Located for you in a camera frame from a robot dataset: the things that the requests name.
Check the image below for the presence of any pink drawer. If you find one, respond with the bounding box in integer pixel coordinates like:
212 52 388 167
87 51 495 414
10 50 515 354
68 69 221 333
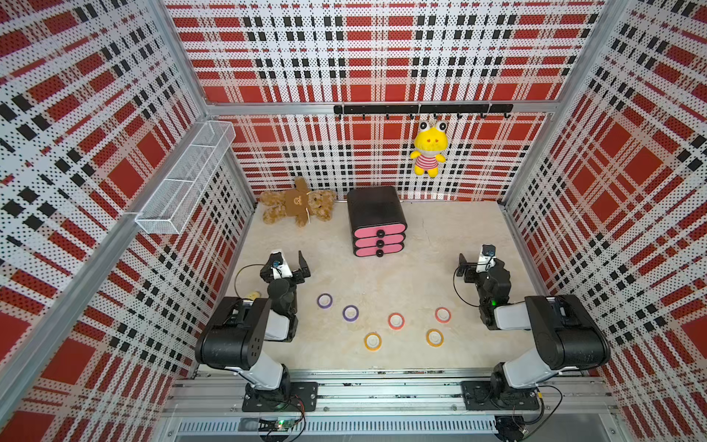
355 243 404 258
353 223 407 239
353 233 405 249

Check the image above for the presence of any black hook rail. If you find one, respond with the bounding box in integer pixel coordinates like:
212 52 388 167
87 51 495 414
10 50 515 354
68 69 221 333
333 103 514 117

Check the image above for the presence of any orange tape roll left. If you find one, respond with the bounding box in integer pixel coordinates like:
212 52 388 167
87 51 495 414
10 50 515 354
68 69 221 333
364 333 382 352

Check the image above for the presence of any red tape roll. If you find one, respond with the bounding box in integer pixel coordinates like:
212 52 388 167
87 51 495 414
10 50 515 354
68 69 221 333
435 307 451 324
388 312 405 331

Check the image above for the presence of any black connector box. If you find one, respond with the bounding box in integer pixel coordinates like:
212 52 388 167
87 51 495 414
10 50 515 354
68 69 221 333
495 415 527 442

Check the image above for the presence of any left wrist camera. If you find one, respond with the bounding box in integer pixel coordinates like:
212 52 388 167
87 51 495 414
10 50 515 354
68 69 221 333
274 256 293 279

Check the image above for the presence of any aluminium mounting rail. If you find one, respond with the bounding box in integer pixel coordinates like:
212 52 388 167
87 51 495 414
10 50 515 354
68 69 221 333
162 368 618 418

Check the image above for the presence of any brown teddy bear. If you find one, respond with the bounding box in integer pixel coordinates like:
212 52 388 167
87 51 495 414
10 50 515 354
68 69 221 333
259 177 337 227

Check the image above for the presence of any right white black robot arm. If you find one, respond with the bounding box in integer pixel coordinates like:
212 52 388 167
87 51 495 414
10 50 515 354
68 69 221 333
453 245 611 394

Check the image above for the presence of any purple tape roll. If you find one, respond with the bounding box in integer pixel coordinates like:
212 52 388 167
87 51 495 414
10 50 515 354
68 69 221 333
342 305 360 322
317 293 333 309

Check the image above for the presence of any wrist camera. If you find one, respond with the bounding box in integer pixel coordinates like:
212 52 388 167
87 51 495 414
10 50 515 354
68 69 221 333
476 244 496 273
274 256 293 279

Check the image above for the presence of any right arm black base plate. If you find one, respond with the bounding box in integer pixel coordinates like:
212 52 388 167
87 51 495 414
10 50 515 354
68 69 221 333
460 380 541 412

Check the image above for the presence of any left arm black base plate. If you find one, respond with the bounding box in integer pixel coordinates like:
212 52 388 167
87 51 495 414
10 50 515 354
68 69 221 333
241 382 319 413

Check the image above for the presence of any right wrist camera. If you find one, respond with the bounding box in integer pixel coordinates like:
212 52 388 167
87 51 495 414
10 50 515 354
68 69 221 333
476 244 496 273

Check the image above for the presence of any orange tape roll right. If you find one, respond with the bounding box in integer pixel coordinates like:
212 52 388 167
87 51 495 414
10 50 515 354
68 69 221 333
425 329 445 348

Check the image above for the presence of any orange tape roll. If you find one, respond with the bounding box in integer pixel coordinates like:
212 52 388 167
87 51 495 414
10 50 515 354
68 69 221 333
364 333 382 352
425 329 445 348

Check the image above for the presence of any white wire mesh basket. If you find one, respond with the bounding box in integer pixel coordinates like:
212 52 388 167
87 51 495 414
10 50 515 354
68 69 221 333
136 121 235 235

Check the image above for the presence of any yellow frog plush toy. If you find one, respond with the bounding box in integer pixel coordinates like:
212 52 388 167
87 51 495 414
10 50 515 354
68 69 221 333
410 121 449 178

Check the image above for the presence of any green circuit board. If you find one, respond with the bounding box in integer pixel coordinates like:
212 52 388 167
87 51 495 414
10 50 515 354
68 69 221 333
258 419 298 433

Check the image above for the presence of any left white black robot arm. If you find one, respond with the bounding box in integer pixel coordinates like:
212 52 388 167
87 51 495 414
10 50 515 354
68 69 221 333
195 250 311 401

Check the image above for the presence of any black drawer cabinet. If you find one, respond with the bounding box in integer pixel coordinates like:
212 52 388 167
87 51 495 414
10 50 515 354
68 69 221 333
346 186 408 254

